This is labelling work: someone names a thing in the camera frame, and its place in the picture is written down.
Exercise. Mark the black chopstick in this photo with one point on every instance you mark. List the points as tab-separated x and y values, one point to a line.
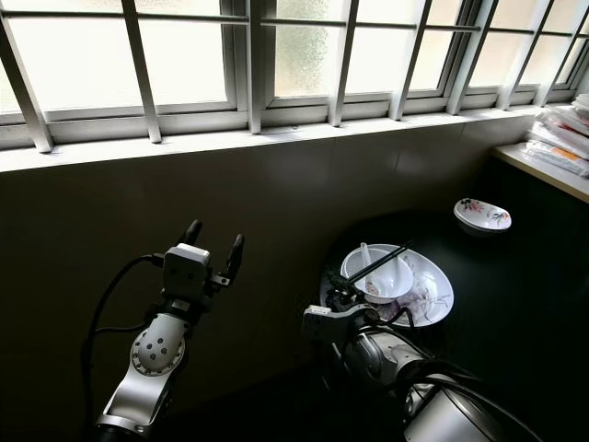
385	264
382	260

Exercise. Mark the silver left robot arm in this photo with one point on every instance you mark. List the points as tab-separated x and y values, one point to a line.
156	354

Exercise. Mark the white floral ceramic spoon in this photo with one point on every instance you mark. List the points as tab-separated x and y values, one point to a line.
365	257

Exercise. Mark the white ceramic bowl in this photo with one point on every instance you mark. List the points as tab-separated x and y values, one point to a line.
394	281

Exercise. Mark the large white floral plate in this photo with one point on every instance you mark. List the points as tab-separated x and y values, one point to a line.
434	293

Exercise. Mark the small white floral bowl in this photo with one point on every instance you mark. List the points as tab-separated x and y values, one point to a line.
482	215

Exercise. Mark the light wooden counter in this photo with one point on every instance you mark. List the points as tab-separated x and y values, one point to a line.
538	173

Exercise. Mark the white package orange label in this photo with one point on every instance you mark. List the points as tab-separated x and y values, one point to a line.
561	158

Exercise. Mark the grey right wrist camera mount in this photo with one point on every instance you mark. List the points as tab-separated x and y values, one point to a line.
324	324

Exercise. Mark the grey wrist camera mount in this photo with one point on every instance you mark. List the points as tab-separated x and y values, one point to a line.
187	272
324	324

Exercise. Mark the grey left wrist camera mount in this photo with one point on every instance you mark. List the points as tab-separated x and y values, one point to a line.
187	272

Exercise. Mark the white barred window frame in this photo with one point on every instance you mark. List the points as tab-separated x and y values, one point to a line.
253	64

